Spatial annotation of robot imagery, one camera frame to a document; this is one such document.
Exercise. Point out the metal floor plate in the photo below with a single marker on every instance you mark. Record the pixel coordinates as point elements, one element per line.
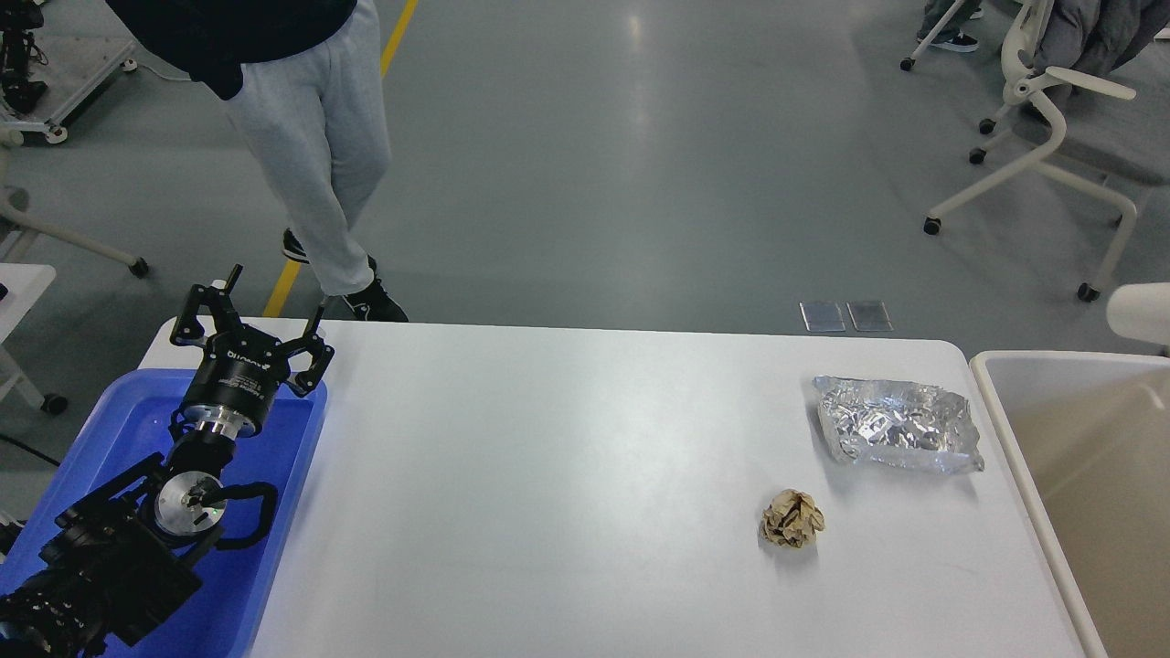
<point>823,317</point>
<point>870,316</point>

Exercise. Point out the seated person dark shoe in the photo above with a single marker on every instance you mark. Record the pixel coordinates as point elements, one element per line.
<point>951,37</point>

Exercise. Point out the right metal floor plate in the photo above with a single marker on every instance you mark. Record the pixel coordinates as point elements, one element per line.
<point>870,316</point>

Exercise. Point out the crumpled brown paper ball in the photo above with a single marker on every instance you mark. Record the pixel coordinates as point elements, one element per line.
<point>792,519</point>

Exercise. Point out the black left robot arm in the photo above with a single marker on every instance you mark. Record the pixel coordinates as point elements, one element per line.
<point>123,559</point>

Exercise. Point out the aluminium frame cart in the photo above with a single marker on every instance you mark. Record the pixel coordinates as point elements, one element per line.
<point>45,79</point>

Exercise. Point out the left metal floor plate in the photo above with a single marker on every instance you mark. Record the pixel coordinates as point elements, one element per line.
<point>823,317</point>

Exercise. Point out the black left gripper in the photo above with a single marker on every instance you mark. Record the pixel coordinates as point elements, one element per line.
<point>240,373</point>

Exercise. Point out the crumpled silver foil bag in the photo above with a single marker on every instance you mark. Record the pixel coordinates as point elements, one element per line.
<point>898,423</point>

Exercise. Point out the white side table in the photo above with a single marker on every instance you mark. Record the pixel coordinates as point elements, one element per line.
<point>23,286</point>

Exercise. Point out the white office chair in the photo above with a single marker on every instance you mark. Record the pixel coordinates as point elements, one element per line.
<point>1097,123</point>

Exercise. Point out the beige plastic bin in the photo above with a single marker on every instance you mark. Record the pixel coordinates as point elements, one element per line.
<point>1086,436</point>

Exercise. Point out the person in dark hoodie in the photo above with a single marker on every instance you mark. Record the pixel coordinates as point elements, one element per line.
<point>299,81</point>

